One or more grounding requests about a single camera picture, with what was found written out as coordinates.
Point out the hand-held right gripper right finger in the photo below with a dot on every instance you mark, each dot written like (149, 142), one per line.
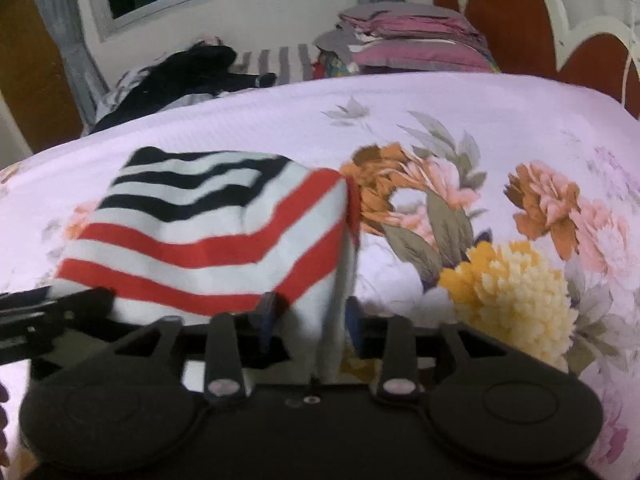
(352, 327)

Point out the stack of pink pillows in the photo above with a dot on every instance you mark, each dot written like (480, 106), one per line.
(415, 40)

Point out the brown wooden wardrobe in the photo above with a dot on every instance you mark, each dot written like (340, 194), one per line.
(30, 60)

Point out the colourful printed cloth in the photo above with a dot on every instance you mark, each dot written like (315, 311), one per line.
(332, 67)

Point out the pile of black clothes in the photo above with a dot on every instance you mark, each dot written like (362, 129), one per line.
(200, 70)

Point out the red and white headboard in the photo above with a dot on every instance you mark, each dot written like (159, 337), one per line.
(510, 15)

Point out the black white red striped garment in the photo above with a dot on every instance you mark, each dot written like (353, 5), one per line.
(200, 240)

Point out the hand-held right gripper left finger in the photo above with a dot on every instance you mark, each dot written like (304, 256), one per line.
(268, 320)

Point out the person's left hand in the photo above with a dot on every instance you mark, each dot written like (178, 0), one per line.
(2, 425)

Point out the pink floral bedsheet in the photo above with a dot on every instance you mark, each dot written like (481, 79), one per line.
(475, 125)

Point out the grey white striped cloth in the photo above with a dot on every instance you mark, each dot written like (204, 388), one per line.
(280, 62)

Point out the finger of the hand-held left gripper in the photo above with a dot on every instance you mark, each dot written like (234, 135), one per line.
(75, 302)

